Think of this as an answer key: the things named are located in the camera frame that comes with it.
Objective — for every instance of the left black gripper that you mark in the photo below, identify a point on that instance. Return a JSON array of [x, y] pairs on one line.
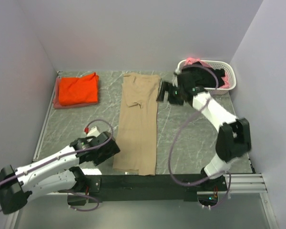
[[110, 151]]

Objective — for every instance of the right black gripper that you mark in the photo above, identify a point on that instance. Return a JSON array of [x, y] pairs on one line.
[[167, 87]]

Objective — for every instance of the beige t-shirt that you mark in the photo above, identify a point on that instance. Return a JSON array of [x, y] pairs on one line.
[[137, 128]]

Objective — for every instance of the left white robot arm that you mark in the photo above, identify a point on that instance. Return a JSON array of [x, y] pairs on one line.
[[58, 172]]

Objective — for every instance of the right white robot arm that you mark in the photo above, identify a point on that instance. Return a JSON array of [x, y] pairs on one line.
[[233, 139]]

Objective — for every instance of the black t-shirt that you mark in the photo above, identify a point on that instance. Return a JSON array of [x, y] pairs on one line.
[[203, 77]]

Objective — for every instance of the pink t-shirt in basket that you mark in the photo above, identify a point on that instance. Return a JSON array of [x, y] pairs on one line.
[[228, 78]]

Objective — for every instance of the folded dusty pink t-shirt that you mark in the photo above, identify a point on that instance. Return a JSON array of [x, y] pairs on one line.
[[56, 103]]

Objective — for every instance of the white plastic laundry basket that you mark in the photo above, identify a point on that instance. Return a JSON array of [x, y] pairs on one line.
[[218, 91]]

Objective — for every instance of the folded orange t-shirt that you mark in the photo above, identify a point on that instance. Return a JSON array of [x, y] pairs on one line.
[[76, 90]]

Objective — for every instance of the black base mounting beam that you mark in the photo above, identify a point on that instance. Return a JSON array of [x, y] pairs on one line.
[[135, 188]]

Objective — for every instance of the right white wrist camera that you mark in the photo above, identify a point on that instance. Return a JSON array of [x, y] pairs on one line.
[[175, 77]]

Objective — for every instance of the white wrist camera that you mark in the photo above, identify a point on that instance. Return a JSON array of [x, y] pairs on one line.
[[175, 77], [92, 132]]

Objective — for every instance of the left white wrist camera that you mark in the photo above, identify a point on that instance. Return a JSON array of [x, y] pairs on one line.
[[92, 132]]

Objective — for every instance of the aluminium table frame rail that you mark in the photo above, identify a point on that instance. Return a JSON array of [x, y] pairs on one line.
[[12, 218]]

